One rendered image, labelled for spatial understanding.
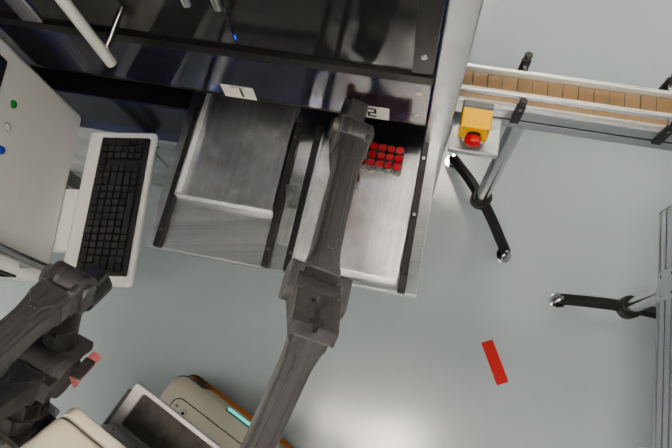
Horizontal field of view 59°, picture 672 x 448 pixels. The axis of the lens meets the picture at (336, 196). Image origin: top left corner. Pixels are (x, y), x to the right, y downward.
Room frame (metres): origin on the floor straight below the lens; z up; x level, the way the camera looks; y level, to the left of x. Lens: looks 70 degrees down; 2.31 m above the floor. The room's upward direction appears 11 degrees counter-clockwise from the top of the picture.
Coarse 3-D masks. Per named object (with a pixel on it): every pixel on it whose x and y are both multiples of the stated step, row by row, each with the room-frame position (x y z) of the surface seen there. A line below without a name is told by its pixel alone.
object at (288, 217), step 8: (288, 192) 0.54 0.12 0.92; (296, 192) 0.54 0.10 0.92; (288, 200) 0.53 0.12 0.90; (296, 200) 0.52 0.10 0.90; (288, 208) 0.52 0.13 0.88; (296, 208) 0.51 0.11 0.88; (288, 216) 0.49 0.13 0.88; (288, 224) 0.47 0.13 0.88; (280, 232) 0.46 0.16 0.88; (288, 232) 0.45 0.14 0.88; (280, 240) 0.44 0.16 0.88; (288, 240) 0.43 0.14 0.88
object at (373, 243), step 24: (408, 168) 0.56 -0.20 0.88; (312, 192) 0.55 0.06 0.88; (360, 192) 0.52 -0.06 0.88; (384, 192) 0.51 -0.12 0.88; (408, 192) 0.50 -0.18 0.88; (312, 216) 0.48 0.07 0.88; (360, 216) 0.46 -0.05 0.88; (384, 216) 0.44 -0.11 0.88; (408, 216) 0.42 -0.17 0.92; (360, 240) 0.40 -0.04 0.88; (384, 240) 0.38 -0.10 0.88; (360, 264) 0.34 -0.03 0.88; (384, 264) 0.32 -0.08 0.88
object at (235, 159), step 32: (224, 96) 0.88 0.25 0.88; (224, 128) 0.78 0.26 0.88; (256, 128) 0.76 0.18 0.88; (288, 128) 0.74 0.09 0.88; (192, 160) 0.70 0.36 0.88; (224, 160) 0.68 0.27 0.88; (256, 160) 0.67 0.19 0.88; (192, 192) 0.61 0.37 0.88; (224, 192) 0.59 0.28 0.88; (256, 192) 0.58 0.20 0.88
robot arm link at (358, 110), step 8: (344, 104) 0.62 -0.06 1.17; (352, 104) 0.61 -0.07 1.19; (360, 104) 0.61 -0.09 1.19; (344, 112) 0.60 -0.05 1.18; (352, 112) 0.59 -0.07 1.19; (360, 112) 0.59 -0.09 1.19; (336, 120) 0.55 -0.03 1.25; (360, 120) 0.57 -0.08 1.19; (336, 128) 0.53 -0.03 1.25; (328, 136) 0.54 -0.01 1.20
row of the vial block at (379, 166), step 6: (372, 162) 0.58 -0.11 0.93; (378, 162) 0.57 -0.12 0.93; (390, 162) 0.57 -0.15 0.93; (360, 168) 0.58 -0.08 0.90; (372, 168) 0.57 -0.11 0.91; (378, 168) 0.56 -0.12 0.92; (384, 168) 0.56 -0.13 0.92; (390, 168) 0.55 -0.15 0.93; (396, 168) 0.55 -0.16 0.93; (390, 174) 0.55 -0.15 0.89; (396, 174) 0.54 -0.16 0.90
